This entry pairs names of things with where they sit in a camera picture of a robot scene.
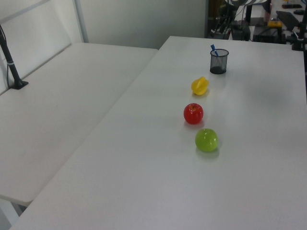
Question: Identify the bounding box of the white side table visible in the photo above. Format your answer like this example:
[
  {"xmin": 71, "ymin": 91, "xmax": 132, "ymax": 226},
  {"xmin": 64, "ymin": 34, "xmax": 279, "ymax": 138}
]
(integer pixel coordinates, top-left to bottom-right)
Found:
[{"xmin": 0, "ymin": 42, "xmax": 159, "ymax": 206}]

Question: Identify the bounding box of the black keyboard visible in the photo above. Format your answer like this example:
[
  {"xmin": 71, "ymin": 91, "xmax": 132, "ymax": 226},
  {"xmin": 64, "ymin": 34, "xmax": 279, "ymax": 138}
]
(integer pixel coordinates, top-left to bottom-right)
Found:
[{"xmin": 275, "ymin": 10, "xmax": 298, "ymax": 32}]

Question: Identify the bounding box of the green apple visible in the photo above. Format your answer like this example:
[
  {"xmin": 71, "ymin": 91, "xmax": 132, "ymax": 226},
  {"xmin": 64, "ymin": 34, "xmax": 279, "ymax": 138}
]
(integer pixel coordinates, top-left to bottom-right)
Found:
[{"xmin": 194, "ymin": 128, "xmax": 219, "ymax": 152}]

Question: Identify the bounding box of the black monitor stand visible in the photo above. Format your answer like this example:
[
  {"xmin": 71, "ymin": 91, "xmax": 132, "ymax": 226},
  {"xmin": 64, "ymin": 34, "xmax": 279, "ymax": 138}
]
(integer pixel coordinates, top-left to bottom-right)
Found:
[{"xmin": 244, "ymin": 3, "xmax": 255, "ymax": 42}]

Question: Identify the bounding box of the black pole with base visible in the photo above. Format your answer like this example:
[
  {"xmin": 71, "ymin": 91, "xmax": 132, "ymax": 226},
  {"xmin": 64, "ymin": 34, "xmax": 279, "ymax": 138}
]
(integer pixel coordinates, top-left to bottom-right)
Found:
[{"xmin": 0, "ymin": 23, "xmax": 29, "ymax": 91}]

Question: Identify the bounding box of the black mesh pen cup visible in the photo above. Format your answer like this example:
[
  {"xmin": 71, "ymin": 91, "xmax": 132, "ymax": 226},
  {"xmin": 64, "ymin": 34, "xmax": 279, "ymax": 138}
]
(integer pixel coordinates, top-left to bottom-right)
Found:
[{"xmin": 210, "ymin": 49, "xmax": 229, "ymax": 75}]

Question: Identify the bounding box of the yellow star fruit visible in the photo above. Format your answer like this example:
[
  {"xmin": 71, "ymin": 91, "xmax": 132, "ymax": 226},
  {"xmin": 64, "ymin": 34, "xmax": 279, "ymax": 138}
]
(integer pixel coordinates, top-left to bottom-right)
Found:
[{"xmin": 191, "ymin": 76, "xmax": 210, "ymax": 96}]

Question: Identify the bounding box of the red apple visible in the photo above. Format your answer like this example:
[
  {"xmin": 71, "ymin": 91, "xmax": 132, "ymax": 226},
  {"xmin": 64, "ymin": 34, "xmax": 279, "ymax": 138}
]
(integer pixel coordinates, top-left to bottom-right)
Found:
[{"xmin": 183, "ymin": 103, "xmax": 204, "ymax": 125}]

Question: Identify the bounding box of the black clamp stand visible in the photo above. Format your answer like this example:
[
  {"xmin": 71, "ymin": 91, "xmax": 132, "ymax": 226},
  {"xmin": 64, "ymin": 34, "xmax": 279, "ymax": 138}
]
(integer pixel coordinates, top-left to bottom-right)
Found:
[{"xmin": 290, "ymin": 9, "xmax": 307, "ymax": 51}]

